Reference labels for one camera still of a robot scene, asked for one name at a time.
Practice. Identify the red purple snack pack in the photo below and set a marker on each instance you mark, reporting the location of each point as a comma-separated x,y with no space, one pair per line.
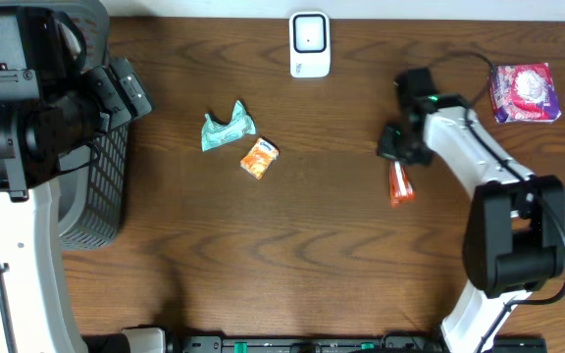
523,93

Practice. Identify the small orange tissue pack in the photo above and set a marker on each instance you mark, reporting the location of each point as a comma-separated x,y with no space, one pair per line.
259,158

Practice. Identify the white barcode scanner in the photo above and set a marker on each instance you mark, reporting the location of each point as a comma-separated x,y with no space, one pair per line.
310,51

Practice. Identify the orange red bar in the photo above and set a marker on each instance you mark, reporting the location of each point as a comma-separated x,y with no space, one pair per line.
401,189

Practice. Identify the mint green packet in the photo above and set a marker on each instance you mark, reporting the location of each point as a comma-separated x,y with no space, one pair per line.
215,134

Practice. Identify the grey plastic mesh basket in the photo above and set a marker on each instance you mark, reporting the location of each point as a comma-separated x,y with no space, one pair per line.
91,186

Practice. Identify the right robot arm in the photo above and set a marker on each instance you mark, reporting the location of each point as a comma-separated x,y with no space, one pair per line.
514,244

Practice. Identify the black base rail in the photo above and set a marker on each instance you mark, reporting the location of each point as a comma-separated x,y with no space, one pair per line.
394,341

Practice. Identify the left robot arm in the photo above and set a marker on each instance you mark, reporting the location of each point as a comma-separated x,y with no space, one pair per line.
35,306

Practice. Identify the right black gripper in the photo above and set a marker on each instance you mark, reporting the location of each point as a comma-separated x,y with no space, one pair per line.
402,153

